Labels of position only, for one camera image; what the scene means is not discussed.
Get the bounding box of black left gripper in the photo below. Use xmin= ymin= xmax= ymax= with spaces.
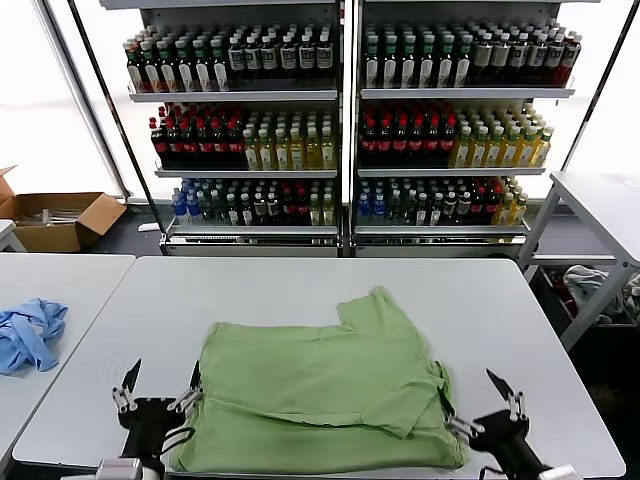
xmin=110 ymin=357 xmax=206 ymax=460

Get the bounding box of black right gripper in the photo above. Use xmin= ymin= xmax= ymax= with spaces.
xmin=437 ymin=368 xmax=550 ymax=472

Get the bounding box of green polo shirt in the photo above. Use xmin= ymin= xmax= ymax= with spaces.
xmin=172 ymin=285 xmax=474 ymax=474

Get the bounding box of black clothes crate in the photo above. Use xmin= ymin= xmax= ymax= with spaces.
xmin=528 ymin=265 xmax=640 ymax=330

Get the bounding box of red garment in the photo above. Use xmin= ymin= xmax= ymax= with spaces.
xmin=548 ymin=271 xmax=579 ymax=315

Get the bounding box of crumpled light blue garment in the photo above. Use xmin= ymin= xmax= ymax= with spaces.
xmin=0 ymin=297 xmax=70 ymax=376

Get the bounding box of grey white garment pile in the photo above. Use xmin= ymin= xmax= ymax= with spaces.
xmin=562 ymin=264 xmax=626 ymax=322

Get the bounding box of open cardboard box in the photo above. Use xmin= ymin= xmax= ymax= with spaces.
xmin=0 ymin=165 xmax=129 ymax=254

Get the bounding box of patterned dark garment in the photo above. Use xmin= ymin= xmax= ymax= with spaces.
xmin=622 ymin=273 xmax=640 ymax=322

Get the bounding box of white furniture corner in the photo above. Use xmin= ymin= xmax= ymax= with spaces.
xmin=0 ymin=219 xmax=26 ymax=254

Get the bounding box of grey side table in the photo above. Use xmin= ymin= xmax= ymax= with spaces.
xmin=517 ymin=170 xmax=640 ymax=352

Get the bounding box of yellow juice bottle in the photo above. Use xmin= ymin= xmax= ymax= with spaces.
xmin=274 ymin=129 xmax=292 ymax=172
xmin=258 ymin=129 xmax=276 ymax=172
xmin=243 ymin=129 xmax=260 ymax=172
xmin=471 ymin=126 xmax=491 ymax=170
xmin=503 ymin=126 xmax=523 ymax=170
xmin=305 ymin=128 xmax=323 ymax=171
xmin=455 ymin=126 xmax=475 ymax=170
xmin=487 ymin=126 xmax=507 ymax=170
xmin=320 ymin=127 xmax=338 ymax=171
xmin=519 ymin=126 xmax=539 ymax=170
xmin=290 ymin=128 xmax=307 ymax=172
xmin=533 ymin=126 xmax=556 ymax=170

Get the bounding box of white slanted window beam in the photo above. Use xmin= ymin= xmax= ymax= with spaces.
xmin=41 ymin=0 xmax=134 ymax=205

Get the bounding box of grey beverage shelf rack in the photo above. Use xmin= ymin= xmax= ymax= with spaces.
xmin=97 ymin=0 xmax=352 ymax=260
xmin=350 ymin=0 xmax=577 ymax=260

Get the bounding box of green-capped dark tea bottle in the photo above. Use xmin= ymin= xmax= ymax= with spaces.
xmin=362 ymin=35 xmax=382 ymax=90
xmin=193 ymin=41 xmax=212 ymax=94
xmin=175 ymin=41 xmax=195 ymax=94
xmin=381 ymin=35 xmax=400 ymax=90
xmin=210 ymin=41 xmax=230 ymax=94
xmin=140 ymin=42 xmax=161 ymax=94
xmin=157 ymin=41 xmax=177 ymax=94
xmin=454 ymin=35 xmax=474 ymax=90
xmin=418 ymin=35 xmax=437 ymax=90
xmin=399 ymin=35 xmax=419 ymax=90
xmin=436 ymin=35 xmax=456 ymax=90

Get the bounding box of brown-capped tea bottle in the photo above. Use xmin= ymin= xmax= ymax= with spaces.
xmin=125 ymin=44 xmax=146 ymax=94

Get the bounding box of white-labelled dark drink bottle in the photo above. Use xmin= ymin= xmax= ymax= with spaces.
xmin=262 ymin=34 xmax=282 ymax=92
xmin=227 ymin=34 xmax=247 ymax=92
xmin=315 ymin=32 xmax=335 ymax=92
xmin=298 ymin=33 xmax=317 ymax=92
xmin=510 ymin=32 xmax=531 ymax=88
xmin=280 ymin=34 xmax=299 ymax=92
xmin=528 ymin=32 xmax=549 ymax=88
xmin=245 ymin=34 xmax=264 ymax=92
xmin=546 ymin=32 xmax=567 ymax=88

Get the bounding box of beige-labelled dark drink bottle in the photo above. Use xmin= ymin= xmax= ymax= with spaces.
xmin=491 ymin=32 xmax=512 ymax=88
xmin=473 ymin=32 xmax=493 ymax=88

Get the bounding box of red drink bottle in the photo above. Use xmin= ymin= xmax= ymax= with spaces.
xmin=561 ymin=32 xmax=584 ymax=88

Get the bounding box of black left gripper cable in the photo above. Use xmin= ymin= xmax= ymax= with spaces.
xmin=158 ymin=426 xmax=198 ymax=457

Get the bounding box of black slanted frame pole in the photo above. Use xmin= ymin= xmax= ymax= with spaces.
xmin=66 ymin=0 xmax=169 ymax=239
xmin=559 ymin=0 xmax=640 ymax=173

